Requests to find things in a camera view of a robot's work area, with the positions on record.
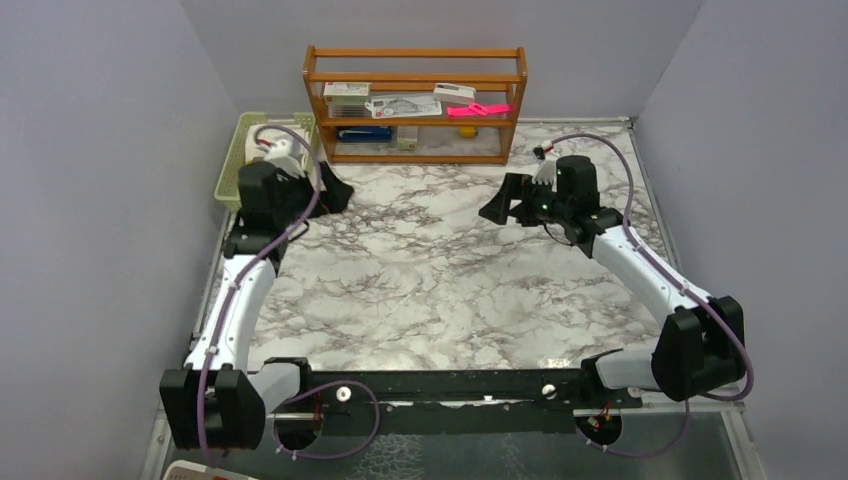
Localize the ruler set package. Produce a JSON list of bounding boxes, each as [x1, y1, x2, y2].
[[365, 94, 443, 119]]

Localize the blue object lower shelf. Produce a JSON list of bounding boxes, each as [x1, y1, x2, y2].
[[336, 126, 393, 143]]

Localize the white red object bottom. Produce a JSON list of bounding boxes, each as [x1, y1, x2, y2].
[[162, 460, 256, 480]]

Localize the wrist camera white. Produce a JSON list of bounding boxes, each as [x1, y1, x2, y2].
[[532, 141, 557, 187], [258, 137, 307, 178]]

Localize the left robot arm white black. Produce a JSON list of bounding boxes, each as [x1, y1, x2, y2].
[[159, 161, 354, 450]]

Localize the white device on shelf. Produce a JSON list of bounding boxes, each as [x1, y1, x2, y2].
[[432, 83, 477, 106]]

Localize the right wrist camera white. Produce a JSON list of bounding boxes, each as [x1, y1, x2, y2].
[[532, 141, 557, 187]]

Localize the white towel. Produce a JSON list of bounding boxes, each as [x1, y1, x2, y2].
[[244, 130, 309, 168]]

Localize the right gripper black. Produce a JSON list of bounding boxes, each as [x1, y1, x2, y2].
[[479, 172, 571, 227]]

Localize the white box red label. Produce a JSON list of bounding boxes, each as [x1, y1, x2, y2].
[[323, 81, 371, 102]]

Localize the green plastic basket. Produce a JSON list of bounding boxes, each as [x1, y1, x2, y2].
[[214, 112, 320, 214]]

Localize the yellow object lower shelf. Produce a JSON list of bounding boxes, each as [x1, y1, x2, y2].
[[458, 126, 478, 139]]

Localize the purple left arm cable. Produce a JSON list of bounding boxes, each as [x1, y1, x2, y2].
[[195, 124, 382, 465]]

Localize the pink tool on shelf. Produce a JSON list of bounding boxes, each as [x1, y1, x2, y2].
[[447, 103, 511, 118]]

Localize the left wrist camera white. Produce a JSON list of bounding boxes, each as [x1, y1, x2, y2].
[[258, 137, 307, 178]]

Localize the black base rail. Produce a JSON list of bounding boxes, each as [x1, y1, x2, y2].
[[268, 368, 643, 437]]

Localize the wooden shelf rack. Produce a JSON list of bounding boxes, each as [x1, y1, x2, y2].
[[302, 46, 529, 165]]

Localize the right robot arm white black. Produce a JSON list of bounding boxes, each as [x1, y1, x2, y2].
[[478, 155, 746, 407]]

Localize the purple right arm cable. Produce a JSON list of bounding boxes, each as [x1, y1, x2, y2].
[[549, 133, 757, 460]]

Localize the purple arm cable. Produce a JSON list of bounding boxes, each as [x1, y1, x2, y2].
[[195, 124, 382, 465], [549, 133, 757, 460]]

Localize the small green white box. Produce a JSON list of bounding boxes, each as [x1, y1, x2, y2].
[[395, 126, 419, 151]]

